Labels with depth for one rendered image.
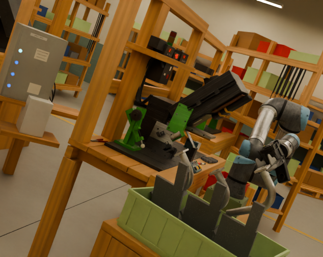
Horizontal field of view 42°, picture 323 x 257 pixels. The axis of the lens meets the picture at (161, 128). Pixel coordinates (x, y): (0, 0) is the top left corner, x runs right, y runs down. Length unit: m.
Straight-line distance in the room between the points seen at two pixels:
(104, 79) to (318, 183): 7.95
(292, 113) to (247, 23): 9.93
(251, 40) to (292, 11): 5.39
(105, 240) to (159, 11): 1.56
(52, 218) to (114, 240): 0.95
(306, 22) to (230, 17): 1.99
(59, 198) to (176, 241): 1.14
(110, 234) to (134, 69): 1.32
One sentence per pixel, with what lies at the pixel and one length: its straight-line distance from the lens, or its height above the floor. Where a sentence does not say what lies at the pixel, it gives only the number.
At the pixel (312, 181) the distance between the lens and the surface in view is 9.85.
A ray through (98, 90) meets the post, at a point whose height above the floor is 1.21.
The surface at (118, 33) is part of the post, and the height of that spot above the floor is 1.56.
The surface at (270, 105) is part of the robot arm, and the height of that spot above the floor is 1.50.
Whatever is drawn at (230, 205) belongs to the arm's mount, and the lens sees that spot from 2.40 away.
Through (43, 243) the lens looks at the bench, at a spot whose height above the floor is 0.20.
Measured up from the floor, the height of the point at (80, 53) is 0.97.
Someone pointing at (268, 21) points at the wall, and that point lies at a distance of 12.04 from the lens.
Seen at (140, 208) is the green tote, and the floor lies 0.91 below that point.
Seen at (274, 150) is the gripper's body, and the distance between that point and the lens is 1.72.
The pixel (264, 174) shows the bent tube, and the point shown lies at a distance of 1.65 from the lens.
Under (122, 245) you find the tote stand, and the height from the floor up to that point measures 0.75.
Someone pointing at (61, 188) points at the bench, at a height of 0.57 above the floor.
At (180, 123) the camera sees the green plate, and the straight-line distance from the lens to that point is 2.96.
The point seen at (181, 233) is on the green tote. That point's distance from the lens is 1.70.
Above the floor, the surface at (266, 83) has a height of 1.71.
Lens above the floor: 1.52
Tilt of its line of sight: 9 degrees down
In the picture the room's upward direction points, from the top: 22 degrees clockwise
